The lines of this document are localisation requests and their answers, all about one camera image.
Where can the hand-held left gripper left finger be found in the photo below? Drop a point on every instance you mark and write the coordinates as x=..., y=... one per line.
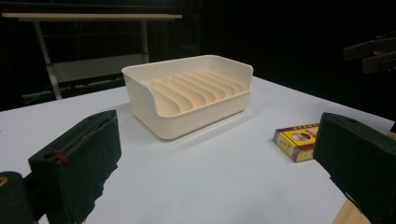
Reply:
x=77, y=161

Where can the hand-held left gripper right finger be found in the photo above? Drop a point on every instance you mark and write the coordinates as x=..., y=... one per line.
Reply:
x=358, y=158

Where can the yellow and red card box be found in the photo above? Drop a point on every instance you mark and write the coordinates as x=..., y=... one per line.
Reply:
x=295, y=143

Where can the cream plastic dish rack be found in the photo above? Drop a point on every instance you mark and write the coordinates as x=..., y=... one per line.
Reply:
x=186, y=118

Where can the white metal-frame table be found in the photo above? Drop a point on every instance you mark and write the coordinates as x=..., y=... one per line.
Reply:
x=93, y=16

